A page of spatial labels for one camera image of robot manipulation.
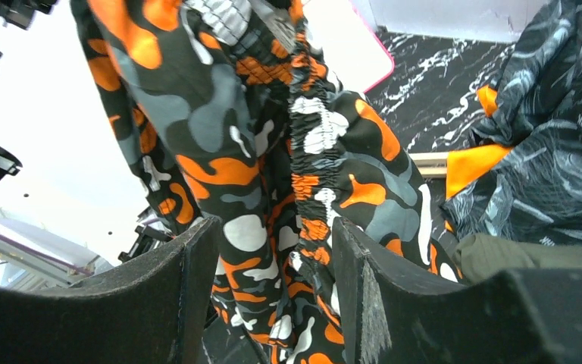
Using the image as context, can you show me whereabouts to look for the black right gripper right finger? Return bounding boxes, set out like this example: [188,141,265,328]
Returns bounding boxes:
[333,218,582,363]

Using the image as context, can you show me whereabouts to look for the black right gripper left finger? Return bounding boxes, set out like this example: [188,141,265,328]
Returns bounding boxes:
[0,218,221,363]

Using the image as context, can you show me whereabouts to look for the orange camouflage shorts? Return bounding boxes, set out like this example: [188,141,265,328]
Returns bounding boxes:
[70,1,462,363]

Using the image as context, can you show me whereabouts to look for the olive green shorts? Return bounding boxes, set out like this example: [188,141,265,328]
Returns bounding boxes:
[452,234,582,283]

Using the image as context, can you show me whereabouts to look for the dark leaf-pattern shorts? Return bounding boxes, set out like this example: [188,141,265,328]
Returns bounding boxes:
[443,1,582,246]

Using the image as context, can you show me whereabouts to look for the orange cloth piece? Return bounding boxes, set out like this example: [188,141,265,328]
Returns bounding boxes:
[443,84,515,201]

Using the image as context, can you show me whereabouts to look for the pink-framed whiteboard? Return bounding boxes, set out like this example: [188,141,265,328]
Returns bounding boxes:
[303,0,394,92]

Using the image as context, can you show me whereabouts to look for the wooden clothes rack frame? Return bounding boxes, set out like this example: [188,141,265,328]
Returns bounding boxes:
[409,152,449,179]

